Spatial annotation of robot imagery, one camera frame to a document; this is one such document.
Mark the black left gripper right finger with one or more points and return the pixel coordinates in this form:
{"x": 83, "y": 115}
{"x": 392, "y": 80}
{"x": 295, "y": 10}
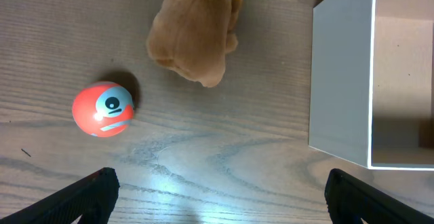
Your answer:
{"x": 351, "y": 201}

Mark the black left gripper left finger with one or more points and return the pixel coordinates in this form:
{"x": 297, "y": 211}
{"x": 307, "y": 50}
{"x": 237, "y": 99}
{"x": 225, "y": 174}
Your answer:
{"x": 89, "y": 200}

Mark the red toy ball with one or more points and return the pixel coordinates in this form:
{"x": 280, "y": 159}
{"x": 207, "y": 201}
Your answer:
{"x": 103, "y": 109}

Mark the white cardboard box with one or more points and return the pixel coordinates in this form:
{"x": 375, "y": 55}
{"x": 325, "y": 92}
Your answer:
{"x": 372, "y": 82}

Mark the brown plush toy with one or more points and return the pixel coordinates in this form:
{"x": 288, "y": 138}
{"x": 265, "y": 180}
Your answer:
{"x": 193, "y": 37}

